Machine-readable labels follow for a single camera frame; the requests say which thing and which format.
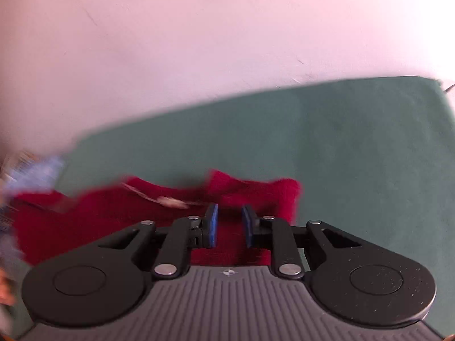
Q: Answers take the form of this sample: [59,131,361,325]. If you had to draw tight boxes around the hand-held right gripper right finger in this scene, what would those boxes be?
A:
[242,205,360,280]

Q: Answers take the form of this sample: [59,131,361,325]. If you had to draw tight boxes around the blue floral patterned cloth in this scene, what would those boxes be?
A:
[0,154,66,199]

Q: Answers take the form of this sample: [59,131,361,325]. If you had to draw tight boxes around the red knit sweater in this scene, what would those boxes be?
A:
[12,170,303,267]

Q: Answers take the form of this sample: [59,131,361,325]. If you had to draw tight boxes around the green table cover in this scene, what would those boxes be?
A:
[9,76,455,338]

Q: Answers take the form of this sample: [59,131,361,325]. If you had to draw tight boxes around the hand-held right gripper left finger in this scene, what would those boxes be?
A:
[98,203,220,280]

